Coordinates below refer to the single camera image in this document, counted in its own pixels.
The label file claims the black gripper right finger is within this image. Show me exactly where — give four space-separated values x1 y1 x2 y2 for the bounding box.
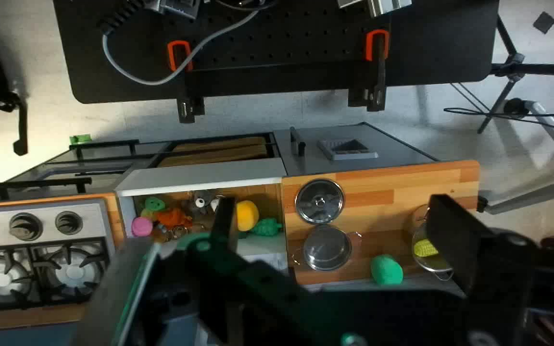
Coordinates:
425 193 492 295

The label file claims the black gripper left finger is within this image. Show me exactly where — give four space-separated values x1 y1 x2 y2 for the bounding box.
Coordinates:
207 195 238 260

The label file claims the round silver pot lid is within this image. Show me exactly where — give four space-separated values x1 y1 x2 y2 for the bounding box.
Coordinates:
292 178 346 228

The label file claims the glass pot with yellow label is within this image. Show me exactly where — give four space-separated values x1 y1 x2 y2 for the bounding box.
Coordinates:
402 205 456 283

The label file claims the yellow toy lemon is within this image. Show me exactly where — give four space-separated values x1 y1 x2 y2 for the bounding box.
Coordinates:
234 199 261 235

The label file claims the orange toy vegetable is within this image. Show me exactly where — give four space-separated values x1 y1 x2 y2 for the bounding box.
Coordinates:
155 208 196 235

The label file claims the white play kitchen sink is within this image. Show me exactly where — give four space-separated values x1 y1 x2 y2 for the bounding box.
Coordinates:
113 158 290 276

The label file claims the green toy vegetable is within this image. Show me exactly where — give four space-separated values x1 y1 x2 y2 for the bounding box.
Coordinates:
140 195 169 218

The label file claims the orange brown towel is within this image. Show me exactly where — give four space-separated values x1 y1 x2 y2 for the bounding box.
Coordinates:
155 133 273 170

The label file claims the green toy ball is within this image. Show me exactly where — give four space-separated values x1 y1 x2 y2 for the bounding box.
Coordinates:
369 255 406 289

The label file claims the pink toy ball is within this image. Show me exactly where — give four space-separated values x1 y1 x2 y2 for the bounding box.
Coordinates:
129 216 155 241

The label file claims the wooden play kitchen counter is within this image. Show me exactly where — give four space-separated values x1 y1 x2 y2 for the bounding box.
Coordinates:
0 160 484 335

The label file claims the grey metal bar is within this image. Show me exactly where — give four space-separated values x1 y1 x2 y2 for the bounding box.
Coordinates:
479 99 554 218

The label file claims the grey box top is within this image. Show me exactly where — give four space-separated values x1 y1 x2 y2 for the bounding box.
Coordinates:
275 122 438 178

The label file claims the black stove knob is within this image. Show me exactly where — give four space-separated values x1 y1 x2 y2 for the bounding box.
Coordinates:
53 210 84 237
7 212 46 243

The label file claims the orange and black clamp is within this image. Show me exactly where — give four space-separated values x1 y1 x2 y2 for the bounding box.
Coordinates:
346 28 392 114
165 39 205 126

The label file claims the black tripod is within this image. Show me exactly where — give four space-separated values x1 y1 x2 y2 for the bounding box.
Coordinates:
444 14 554 139

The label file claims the grey toy stove top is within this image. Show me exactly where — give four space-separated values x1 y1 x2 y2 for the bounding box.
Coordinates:
0 199 115 316

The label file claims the black perforated board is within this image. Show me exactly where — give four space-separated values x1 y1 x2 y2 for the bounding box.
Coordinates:
52 0 500 107

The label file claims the black metal frame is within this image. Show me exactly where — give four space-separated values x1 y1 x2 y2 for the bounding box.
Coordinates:
0 132 280 203

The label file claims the white cable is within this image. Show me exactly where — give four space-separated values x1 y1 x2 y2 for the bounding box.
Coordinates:
100 5 261 89

